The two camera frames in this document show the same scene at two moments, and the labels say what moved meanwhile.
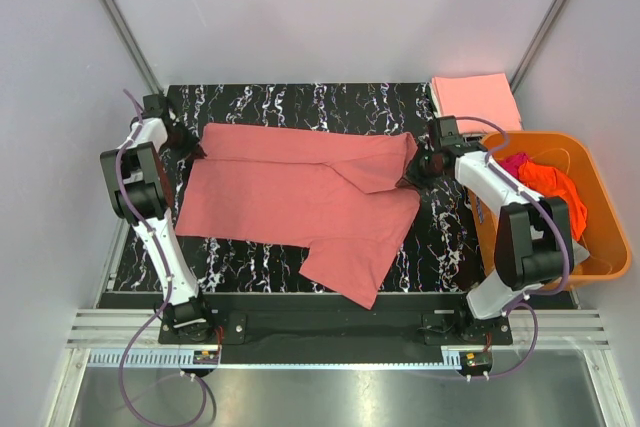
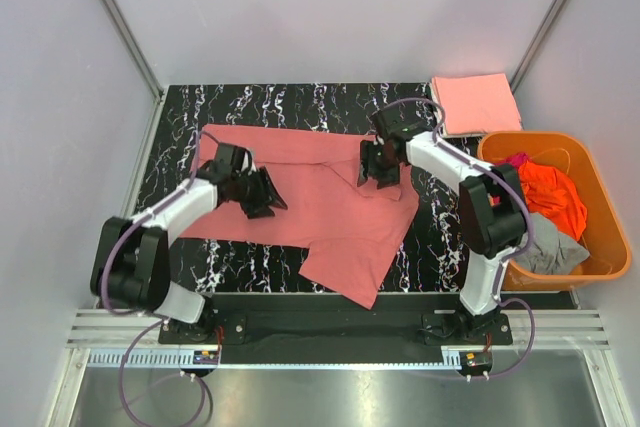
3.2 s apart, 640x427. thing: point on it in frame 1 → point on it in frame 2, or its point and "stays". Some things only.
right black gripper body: [417, 167] → [376, 161]
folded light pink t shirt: [486, 96] stays
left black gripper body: [185, 140] → [255, 192]
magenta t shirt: [513, 162] stays
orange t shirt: [548, 182] stays
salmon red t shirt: [346, 194] stays
